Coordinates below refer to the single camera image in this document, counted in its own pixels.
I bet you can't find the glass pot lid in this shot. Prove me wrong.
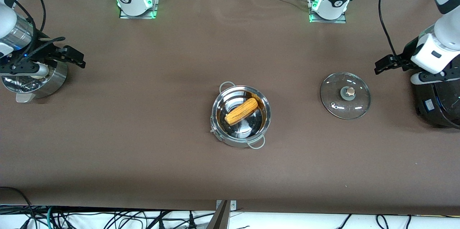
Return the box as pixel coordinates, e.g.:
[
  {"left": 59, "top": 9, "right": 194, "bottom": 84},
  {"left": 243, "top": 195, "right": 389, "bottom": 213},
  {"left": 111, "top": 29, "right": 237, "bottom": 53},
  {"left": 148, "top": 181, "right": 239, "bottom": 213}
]
[{"left": 319, "top": 72, "right": 372, "bottom": 120}]

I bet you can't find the yellow corn cob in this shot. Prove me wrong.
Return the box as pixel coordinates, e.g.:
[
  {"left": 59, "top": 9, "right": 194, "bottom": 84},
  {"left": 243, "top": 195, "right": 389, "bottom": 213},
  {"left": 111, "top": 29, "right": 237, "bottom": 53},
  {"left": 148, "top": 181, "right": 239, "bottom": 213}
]
[{"left": 225, "top": 97, "right": 259, "bottom": 126}]

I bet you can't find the stainless steel steamer pot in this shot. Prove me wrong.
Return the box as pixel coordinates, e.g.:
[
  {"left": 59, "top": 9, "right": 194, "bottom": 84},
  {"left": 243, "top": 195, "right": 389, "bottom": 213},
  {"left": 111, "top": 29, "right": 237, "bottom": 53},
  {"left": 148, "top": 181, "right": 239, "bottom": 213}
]
[{"left": 1, "top": 62, "right": 68, "bottom": 104}]

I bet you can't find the black rice cooker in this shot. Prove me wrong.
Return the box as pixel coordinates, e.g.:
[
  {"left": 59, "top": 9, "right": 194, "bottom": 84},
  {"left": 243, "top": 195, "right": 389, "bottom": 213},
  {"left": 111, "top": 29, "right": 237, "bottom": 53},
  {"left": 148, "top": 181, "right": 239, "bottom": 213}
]
[{"left": 413, "top": 76, "right": 460, "bottom": 129}]

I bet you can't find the aluminium profile beam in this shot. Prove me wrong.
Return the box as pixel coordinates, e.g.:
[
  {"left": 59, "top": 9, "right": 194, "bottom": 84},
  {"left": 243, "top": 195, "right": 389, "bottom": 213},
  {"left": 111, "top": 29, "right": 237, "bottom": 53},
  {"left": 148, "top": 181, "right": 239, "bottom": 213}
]
[{"left": 206, "top": 200, "right": 231, "bottom": 229}]

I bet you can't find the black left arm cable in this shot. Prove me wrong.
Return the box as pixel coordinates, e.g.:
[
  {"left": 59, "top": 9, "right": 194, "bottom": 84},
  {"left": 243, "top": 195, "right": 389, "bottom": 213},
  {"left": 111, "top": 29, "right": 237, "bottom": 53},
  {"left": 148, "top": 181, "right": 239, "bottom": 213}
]
[{"left": 379, "top": 0, "right": 402, "bottom": 61}]

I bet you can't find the black looped floor cable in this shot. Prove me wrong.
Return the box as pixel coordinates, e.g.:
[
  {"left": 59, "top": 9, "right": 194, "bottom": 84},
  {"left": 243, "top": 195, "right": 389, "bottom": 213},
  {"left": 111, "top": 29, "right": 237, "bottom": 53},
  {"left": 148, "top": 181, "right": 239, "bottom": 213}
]
[{"left": 0, "top": 186, "right": 35, "bottom": 229}]

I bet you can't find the green floor cable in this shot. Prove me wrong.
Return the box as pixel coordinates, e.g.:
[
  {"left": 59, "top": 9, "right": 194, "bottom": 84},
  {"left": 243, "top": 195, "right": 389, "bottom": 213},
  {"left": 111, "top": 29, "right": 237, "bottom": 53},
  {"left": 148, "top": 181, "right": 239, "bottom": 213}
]
[{"left": 45, "top": 206, "right": 55, "bottom": 229}]

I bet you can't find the small metal bracket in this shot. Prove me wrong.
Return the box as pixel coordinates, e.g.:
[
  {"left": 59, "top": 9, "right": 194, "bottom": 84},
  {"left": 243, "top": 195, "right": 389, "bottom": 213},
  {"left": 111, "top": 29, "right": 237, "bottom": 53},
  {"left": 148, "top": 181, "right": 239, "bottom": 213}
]
[{"left": 216, "top": 200, "right": 237, "bottom": 211}]

